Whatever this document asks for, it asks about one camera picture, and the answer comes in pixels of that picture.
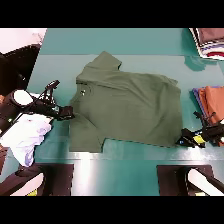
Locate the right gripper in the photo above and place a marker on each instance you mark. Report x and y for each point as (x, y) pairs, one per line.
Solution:
(188, 138)

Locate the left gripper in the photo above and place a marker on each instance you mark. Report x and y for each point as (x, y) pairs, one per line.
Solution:
(65, 112)

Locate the olive green T-shirt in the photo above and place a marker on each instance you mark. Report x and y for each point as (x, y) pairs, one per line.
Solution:
(130, 106)

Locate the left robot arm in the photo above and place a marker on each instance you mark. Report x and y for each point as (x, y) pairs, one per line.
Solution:
(20, 98)

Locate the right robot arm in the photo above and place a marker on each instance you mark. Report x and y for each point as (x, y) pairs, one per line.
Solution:
(200, 180)

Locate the blue garment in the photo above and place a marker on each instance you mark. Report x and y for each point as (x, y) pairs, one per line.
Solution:
(198, 98)

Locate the orange garment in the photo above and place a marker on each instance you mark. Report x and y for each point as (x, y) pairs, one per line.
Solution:
(215, 101)

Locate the white garment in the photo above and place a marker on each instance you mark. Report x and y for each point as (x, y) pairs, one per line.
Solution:
(26, 135)

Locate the striped garment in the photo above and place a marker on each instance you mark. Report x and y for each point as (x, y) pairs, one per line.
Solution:
(210, 53)

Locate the brown garment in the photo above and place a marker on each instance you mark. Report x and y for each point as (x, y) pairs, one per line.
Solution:
(211, 36)

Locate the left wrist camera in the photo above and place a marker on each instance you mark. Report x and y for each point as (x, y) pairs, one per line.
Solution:
(50, 87)

